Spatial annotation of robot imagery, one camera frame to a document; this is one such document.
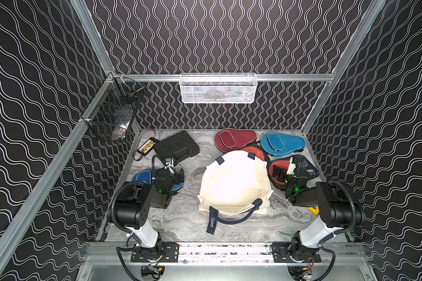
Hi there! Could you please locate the dark grey paddle case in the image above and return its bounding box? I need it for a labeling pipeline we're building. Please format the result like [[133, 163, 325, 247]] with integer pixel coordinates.
[[267, 154, 320, 190]]

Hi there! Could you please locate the royal blue paddle case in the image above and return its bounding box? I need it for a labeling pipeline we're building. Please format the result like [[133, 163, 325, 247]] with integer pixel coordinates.
[[131, 168, 184, 192]]

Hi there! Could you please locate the teal paddle case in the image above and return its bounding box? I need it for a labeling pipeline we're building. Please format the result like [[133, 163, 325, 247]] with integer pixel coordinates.
[[260, 132, 306, 157]]

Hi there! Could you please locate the cream canvas tote bag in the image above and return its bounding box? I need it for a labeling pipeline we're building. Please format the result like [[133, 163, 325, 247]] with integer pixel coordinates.
[[198, 151, 273, 235]]

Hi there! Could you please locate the red paddle case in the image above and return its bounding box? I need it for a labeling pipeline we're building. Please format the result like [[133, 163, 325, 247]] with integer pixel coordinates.
[[214, 128, 257, 153]]

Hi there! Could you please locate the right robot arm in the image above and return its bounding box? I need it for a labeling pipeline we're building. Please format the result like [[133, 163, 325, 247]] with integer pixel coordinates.
[[268, 165, 366, 253]]

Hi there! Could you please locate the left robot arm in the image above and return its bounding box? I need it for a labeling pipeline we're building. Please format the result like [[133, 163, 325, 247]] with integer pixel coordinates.
[[107, 155, 184, 253]]

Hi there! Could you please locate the black plastic case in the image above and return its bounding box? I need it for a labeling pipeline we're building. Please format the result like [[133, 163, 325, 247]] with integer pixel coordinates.
[[154, 131, 200, 162]]

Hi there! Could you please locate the yellow tape measure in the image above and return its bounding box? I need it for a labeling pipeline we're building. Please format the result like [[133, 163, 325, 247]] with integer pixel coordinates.
[[307, 207, 320, 215]]

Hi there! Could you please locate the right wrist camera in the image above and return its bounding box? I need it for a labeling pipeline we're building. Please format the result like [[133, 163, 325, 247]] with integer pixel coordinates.
[[287, 155, 301, 177]]

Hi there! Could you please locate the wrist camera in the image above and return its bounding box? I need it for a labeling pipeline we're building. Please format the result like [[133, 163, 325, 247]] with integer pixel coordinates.
[[287, 155, 301, 177], [164, 158, 175, 167]]

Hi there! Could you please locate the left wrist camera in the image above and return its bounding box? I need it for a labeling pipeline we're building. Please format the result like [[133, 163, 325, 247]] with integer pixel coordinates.
[[164, 158, 175, 167]]

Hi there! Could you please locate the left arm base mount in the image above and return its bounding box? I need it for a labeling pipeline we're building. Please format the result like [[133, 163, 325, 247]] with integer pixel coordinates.
[[130, 242, 179, 263]]

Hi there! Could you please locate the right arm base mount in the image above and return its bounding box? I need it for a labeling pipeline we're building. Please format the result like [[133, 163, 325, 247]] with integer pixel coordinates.
[[269, 242, 322, 263]]

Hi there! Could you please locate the black wire wall basket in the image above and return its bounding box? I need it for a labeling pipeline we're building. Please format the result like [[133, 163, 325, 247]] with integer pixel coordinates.
[[84, 74, 147, 143]]

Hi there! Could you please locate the white mesh wall basket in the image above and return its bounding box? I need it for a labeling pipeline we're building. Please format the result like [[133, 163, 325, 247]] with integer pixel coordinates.
[[179, 73, 258, 104]]

